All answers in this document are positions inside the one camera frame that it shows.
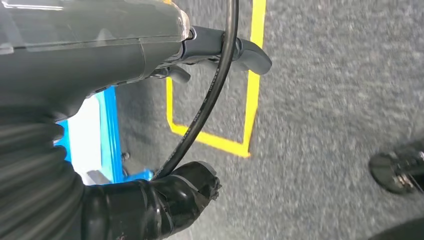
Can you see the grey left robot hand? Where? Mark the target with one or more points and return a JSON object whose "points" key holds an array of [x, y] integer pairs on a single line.
{"points": [[82, 39]]}

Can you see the blue wheeled cart rack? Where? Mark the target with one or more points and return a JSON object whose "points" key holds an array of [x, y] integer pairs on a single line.
{"points": [[111, 132]]}

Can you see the white plastic bin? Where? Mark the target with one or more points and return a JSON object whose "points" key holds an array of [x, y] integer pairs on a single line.
{"points": [[84, 139]]}

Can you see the yellow floor tape rectangle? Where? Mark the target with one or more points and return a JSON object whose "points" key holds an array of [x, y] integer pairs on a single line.
{"points": [[255, 99]]}

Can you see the black stand foot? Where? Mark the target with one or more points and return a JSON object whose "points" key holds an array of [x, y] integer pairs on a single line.
{"points": [[387, 172], [404, 232]]}

